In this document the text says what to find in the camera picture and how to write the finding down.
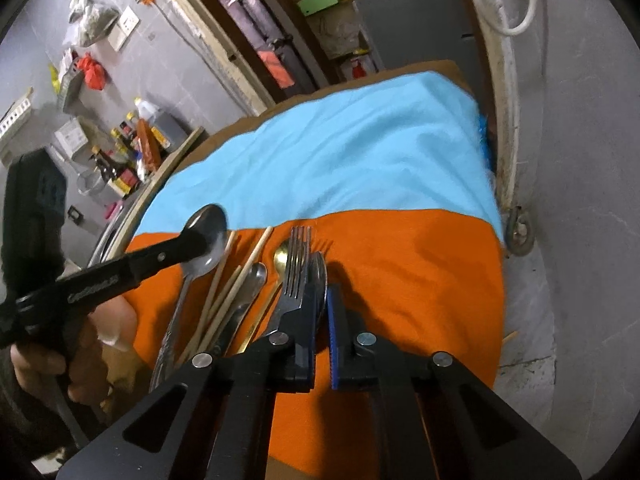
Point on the steel fork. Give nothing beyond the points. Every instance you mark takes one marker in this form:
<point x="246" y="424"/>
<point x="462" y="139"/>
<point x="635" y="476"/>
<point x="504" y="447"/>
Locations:
<point x="294" y="283"/>

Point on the striped blue orange brown cloth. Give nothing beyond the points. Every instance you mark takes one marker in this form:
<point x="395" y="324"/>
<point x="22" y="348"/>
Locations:
<point x="388" y="173"/>

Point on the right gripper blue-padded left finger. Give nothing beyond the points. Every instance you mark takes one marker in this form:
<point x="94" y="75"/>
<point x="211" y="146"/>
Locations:
<point x="300" y="325"/>

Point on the gold spoon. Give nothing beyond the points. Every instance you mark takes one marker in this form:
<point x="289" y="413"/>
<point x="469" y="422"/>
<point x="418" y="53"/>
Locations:
<point x="265" y="299"/>

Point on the red plastic bag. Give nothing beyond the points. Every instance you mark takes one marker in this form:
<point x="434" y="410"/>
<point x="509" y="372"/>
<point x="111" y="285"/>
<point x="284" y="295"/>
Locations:
<point x="94" y="73"/>

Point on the person's left hand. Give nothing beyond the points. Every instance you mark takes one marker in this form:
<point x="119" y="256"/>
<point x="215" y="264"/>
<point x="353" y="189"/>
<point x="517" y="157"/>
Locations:
<point x="113" y="323"/>

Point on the brown snack packet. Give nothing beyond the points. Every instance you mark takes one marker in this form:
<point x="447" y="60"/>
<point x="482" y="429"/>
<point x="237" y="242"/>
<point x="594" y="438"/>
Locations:
<point x="150" y="150"/>

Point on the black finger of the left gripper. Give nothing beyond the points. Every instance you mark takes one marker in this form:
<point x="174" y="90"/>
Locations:
<point x="144" y="263"/>

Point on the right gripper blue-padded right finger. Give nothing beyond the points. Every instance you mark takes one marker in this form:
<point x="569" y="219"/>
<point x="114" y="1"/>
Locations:
<point x="344" y="325"/>

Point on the grey wall shelf rack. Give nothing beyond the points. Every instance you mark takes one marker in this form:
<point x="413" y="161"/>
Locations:
<point x="70" y="88"/>

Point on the green box on shelf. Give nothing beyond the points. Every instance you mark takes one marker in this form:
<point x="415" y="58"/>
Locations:
<point x="311" y="7"/>

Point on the grey cabinet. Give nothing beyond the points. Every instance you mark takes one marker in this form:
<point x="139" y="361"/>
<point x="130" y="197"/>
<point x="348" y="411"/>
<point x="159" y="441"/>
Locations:
<point x="403" y="32"/>

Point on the clear hanging plastic bag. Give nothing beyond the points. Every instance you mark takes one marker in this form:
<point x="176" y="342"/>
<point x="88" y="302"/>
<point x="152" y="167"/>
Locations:
<point x="88" y="22"/>

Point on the dark sauce bottle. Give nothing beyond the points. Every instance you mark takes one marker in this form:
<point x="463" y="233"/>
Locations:
<point x="122" y="178"/>

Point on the steel table knife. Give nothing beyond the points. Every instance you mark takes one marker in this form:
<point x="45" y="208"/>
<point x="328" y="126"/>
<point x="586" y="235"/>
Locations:
<point x="245" y="297"/>

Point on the large steel spoon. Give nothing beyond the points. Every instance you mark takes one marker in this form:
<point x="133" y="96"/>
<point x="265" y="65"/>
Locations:
<point x="210" y="224"/>

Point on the cooking oil jug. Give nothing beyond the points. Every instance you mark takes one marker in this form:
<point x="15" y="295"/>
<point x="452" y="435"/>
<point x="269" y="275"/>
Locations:
<point x="168" y="133"/>

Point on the wall power socket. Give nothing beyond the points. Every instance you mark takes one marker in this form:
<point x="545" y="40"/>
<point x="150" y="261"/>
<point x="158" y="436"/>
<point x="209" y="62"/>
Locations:
<point x="123" y="29"/>

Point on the red spray bottle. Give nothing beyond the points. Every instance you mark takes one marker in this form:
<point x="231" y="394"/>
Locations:
<point x="358" y="70"/>

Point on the white paper box on wall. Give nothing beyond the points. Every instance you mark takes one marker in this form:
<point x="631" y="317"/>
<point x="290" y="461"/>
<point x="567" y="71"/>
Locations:
<point x="72" y="137"/>

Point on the white wall basket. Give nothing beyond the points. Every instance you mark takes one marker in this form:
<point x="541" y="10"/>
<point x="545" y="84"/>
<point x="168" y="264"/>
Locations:
<point x="15" y="118"/>

